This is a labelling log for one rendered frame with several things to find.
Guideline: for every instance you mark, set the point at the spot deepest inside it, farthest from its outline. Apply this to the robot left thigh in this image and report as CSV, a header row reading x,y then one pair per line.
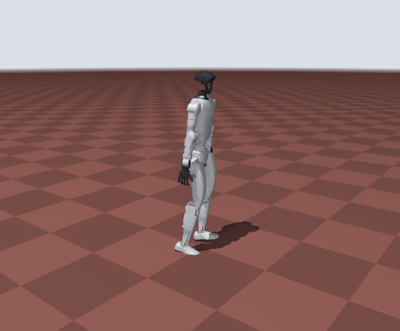
x,y
211,175

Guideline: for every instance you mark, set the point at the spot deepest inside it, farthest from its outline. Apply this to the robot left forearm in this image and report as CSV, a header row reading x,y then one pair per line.
x,y
209,142

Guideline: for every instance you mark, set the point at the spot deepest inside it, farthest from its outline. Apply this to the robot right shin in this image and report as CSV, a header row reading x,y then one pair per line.
x,y
189,223

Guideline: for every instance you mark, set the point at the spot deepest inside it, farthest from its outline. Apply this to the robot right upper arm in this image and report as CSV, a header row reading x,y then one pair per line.
x,y
193,111

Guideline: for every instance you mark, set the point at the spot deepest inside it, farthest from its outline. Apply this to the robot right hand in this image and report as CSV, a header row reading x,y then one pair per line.
x,y
184,174

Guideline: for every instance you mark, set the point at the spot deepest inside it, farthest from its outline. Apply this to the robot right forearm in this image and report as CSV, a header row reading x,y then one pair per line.
x,y
188,143

